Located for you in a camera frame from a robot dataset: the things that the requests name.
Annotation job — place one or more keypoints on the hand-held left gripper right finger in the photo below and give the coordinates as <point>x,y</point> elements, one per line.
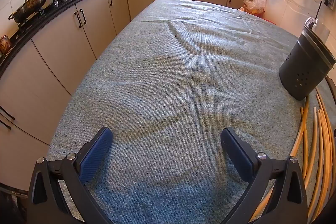
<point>236,153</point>

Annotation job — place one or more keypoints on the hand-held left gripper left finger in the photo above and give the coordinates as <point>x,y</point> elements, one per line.
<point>97,150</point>

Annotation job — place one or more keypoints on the row of wooden chopsticks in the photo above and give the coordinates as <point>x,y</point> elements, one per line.
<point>325,155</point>

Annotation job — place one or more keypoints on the dark grey utensil holder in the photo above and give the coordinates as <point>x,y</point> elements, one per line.
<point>302,66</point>

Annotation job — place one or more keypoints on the grey-green table cloth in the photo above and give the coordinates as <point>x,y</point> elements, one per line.
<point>170,82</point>

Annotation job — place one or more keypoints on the beige base cabinets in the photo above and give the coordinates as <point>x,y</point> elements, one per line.
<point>60,37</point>

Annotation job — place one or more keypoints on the brown patterned packet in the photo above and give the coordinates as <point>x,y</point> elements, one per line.
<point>5,44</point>

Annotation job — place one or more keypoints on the clear glass pitcher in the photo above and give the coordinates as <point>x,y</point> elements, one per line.
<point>322,32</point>

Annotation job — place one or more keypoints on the plastic bag with orange contents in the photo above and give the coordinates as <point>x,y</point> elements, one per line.
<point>253,5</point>

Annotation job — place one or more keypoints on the gas stove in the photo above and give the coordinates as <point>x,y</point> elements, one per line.
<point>56,2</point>

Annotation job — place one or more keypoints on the steel pan with food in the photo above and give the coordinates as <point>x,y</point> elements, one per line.
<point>29,7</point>

